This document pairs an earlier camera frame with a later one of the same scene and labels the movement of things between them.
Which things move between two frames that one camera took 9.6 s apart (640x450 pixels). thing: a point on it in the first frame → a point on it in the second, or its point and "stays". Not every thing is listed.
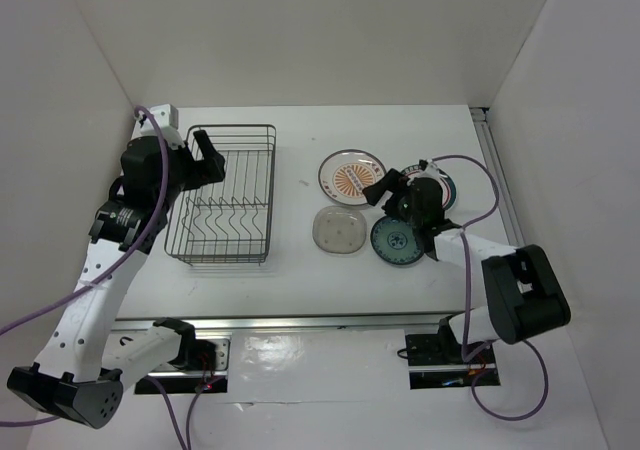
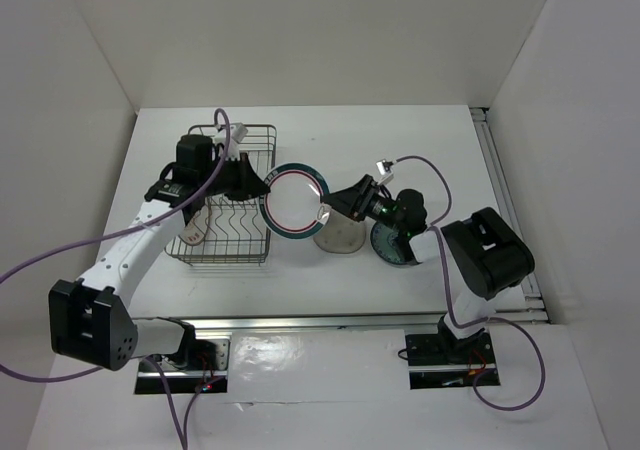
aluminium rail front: (322, 323) stays
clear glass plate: (339, 230) stays
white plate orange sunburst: (344, 174) → (193, 233)
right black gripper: (391, 181) → (354, 201)
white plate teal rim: (444, 182) → (293, 208)
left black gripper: (209, 169) → (249, 184)
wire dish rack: (229, 222) stays
